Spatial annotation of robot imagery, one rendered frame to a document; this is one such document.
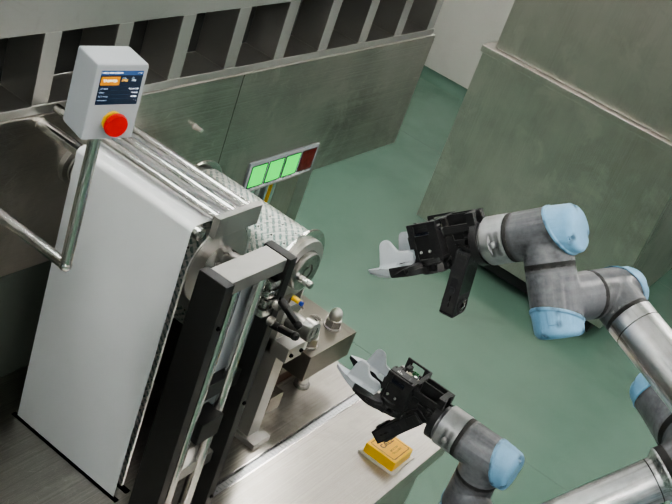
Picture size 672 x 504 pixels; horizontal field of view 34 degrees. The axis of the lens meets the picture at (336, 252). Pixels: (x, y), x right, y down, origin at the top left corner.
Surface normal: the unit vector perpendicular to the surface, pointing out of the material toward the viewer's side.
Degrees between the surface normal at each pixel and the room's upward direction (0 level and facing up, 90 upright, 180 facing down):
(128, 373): 90
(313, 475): 0
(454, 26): 90
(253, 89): 90
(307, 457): 0
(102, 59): 0
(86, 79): 90
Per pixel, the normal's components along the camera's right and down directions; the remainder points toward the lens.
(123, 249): -0.56, 0.26
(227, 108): 0.77, 0.51
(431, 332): 0.31, -0.82
